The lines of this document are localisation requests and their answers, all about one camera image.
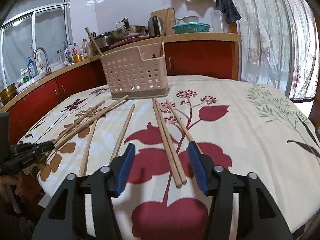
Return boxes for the red kitchen cabinets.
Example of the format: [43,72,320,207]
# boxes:
[2,40,239,145]

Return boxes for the left hand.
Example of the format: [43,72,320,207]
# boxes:
[1,172,34,203]

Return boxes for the brass bowl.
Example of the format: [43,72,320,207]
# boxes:
[1,83,17,105]

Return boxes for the blue dish soap bottle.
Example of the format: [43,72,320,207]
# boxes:
[27,57,38,79]

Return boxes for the chrome sink faucet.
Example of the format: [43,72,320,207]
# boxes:
[34,47,53,77]

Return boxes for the white spray bottle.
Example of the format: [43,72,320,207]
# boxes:
[36,54,45,74]

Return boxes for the floral tablecloth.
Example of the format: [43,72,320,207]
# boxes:
[28,76,319,239]

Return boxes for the pink perforated utensil holder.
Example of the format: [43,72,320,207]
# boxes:
[100,43,170,100]

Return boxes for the sliding window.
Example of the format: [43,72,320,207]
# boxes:
[1,2,73,85]

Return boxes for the steel wok with lid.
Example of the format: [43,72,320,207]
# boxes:
[112,17,148,41]

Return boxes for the steel electric kettle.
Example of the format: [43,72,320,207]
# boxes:
[148,16,164,38]

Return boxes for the wooden countertop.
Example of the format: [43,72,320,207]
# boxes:
[1,32,242,113]

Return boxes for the floral curtain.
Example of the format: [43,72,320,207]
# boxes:
[234,0,319,101]

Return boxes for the wooden cutting board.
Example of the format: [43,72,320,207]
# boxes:
[151,7,175,35]

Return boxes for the teal plastic colander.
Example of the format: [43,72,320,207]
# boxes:
[172,22,210,34]

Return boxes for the clear plastic jug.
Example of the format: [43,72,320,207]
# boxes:
[210,10,224,33]

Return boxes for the dark hanging cloth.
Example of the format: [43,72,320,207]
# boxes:
[216,0,241,24]

